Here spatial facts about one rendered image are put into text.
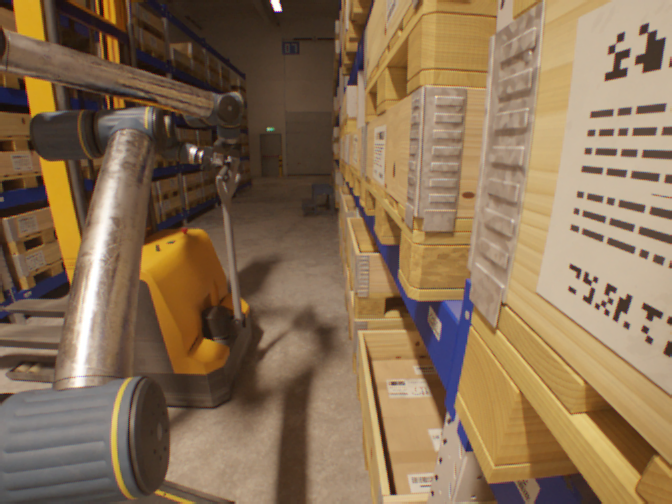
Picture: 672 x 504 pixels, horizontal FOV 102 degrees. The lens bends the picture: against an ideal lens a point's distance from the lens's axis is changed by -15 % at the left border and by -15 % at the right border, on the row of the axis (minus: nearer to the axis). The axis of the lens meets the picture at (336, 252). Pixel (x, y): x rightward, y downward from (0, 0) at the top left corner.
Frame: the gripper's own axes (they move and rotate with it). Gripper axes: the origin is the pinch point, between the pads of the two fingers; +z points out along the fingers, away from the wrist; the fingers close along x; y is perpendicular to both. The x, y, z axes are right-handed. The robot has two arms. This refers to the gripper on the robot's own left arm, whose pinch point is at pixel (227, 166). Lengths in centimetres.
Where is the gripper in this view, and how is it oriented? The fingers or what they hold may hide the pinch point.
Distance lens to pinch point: 176.6
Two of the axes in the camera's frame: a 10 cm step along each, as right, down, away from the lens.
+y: 1.2, -7.2, 6.8
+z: -2.5, 6.4, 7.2
